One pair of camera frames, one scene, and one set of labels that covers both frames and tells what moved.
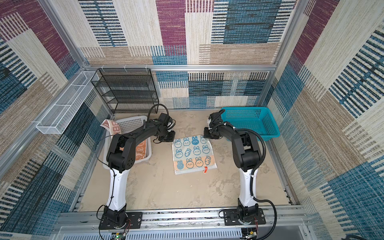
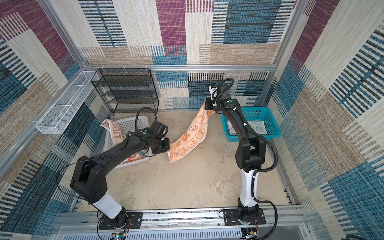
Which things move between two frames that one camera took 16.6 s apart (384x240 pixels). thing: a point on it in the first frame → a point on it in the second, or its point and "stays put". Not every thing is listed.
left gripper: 172,132 → 167,146
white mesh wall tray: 55,121 stays put
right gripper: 206,135 → 207,104
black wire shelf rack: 127,90 stays put
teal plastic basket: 258,119 stays put
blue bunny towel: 192,153 → 258,126
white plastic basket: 126,124 stays put
